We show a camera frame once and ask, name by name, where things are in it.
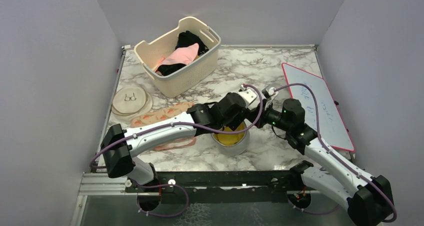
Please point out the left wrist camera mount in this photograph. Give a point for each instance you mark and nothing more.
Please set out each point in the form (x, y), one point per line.
(247, 94)

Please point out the pink garment in basket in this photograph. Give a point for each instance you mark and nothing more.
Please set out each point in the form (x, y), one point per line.
(182, 55)

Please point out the black garment in basket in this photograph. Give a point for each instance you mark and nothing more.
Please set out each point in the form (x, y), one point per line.
(185, 39)

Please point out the white mesh cylindrical laundry bag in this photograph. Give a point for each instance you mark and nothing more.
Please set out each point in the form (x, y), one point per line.
(235, 150)

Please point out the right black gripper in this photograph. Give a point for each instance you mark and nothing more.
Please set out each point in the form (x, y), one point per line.
(261, 121)

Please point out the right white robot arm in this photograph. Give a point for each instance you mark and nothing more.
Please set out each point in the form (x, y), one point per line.
(367, 199)

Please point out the cream perforated laundry basket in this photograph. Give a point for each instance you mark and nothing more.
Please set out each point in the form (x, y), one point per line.
(151, 53)

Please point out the round beige bra wash bag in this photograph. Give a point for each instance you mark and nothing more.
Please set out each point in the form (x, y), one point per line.
(130, 102)

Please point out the pink framed whiteboard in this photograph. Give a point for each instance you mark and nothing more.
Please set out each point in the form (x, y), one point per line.
(320, 107)

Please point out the yellow bra in bag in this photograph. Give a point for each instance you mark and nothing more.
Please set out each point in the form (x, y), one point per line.
(229, 140)

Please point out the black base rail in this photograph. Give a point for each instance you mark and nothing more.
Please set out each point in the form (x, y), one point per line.
(218, 187)

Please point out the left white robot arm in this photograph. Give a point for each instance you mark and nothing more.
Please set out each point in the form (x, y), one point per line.
(120, 147)

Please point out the floral peach mesh laundry bag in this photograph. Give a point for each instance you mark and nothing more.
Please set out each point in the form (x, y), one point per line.
(161, 115)

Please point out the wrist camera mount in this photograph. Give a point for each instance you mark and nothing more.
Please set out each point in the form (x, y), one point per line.
(247, 94)
(270, 94)

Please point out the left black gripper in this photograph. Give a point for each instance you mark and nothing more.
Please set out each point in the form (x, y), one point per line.
(238, 118)

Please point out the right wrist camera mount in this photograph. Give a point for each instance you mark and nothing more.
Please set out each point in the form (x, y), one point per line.
(270, 94)

